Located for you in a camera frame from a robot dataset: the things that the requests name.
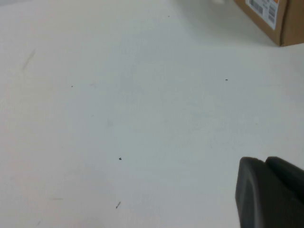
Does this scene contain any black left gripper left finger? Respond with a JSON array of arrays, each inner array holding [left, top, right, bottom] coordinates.
[[235, 156, 304, 228]]

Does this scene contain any brown cardboard shoe box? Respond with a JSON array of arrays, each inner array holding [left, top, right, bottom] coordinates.
[[234, 0, 304, 47]]

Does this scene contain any white barcode label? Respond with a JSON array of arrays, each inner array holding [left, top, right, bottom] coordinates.
[[247, 0, 279, 31]]

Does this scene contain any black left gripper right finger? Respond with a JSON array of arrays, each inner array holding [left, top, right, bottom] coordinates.
[[264, 156, 304, 199]]

